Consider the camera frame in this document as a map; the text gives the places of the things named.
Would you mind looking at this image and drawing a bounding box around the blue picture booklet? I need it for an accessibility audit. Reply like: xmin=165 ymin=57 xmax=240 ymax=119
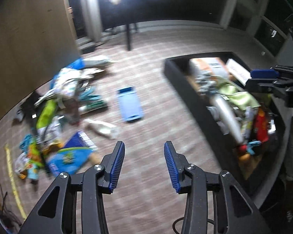
xmin=47 ymin=130 xmax=98 ymax=177

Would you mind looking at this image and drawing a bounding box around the white cardboard box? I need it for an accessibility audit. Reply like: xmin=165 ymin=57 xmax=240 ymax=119
xmin=226 ymin=59 xmax=251 ymax=86

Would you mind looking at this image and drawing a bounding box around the red yellow packet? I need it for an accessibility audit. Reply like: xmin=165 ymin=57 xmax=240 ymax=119
xmin=254 ymin=107 xmax=269 ymax=143

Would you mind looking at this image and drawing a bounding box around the yellow white snack packet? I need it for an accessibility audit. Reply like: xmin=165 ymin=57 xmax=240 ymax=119
xmin=14 ymin=153 xmax=29 ymax=180

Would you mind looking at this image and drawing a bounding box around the orange white carton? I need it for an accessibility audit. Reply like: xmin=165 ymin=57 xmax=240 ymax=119
xmin=189 ymin=57 xmax=230 ymax=79

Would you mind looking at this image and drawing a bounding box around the white round bottle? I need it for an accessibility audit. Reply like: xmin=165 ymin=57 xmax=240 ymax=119
xmin=210 ymin=94 xmax=243 ymax=144

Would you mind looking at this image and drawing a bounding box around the black storage bin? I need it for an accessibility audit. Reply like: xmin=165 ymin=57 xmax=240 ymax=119
xmin=163 ymin=51 xmax=287 ymax=198

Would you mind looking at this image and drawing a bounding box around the long yellow snack stick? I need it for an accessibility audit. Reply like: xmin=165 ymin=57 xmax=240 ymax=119
xmin=4 ymin=144 xmax=27 ymax=221

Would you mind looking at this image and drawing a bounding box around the green orange snack bag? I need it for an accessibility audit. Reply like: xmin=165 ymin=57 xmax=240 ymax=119
xmin=36 ymin=99 xmax=57 ymax=129

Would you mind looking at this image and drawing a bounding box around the blue plastic bag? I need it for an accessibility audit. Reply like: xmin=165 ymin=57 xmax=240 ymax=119
xmin=66 ymin=58 xmax=85 ymax=70

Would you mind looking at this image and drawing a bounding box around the blue citrus cream tube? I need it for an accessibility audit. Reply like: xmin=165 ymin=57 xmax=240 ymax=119
xmin=27 ymin=163 xmax=39 ymax=182

